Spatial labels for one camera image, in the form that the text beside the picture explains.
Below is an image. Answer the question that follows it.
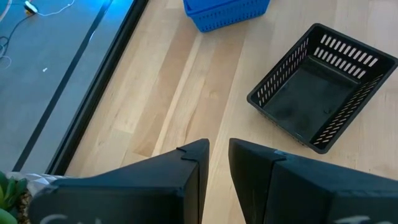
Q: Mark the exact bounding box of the white floor cable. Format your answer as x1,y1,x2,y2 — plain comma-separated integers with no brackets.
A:
37,0,76,17

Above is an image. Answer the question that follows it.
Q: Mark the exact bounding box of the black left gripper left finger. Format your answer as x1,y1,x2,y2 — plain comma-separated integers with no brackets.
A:
27,138,211,224

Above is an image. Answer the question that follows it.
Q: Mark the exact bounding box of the white geometric plant pot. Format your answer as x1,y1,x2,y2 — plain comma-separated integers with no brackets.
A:
6,172,72,224

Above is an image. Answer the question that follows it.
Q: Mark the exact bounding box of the white yellow power plug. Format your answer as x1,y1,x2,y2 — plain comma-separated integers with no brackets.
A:
23,0,40,16

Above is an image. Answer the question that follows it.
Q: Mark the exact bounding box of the black plastic slotted basket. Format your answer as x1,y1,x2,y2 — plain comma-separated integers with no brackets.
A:
246,22,398,155

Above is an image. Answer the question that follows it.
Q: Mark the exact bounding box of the black floor cable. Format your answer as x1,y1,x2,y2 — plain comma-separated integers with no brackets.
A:
0,14,34,70

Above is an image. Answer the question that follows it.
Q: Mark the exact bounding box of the green succulent plant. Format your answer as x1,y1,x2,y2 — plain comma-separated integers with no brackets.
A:
0,170,29,224

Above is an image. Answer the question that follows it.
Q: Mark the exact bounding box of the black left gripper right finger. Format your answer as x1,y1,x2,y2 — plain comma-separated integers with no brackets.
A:
228,138,398,224

